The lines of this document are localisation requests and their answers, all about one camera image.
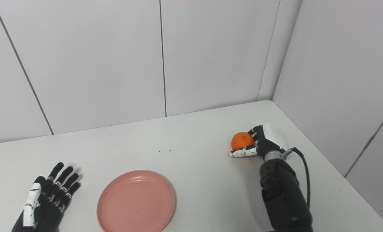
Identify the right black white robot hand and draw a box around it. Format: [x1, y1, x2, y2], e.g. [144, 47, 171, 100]
[229, 123, 289, 161]

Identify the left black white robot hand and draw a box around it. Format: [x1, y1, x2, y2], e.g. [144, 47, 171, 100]
[12, 162, 81, 232]

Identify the pink round plate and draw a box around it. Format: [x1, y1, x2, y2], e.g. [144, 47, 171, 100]
[97, 170, 176, 232]

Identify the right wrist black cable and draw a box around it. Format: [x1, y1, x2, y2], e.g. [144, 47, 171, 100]
[281, 147, 311, 209]

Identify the orange fruit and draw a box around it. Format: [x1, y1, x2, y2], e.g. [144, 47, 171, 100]
[231, 132, 256, 151]

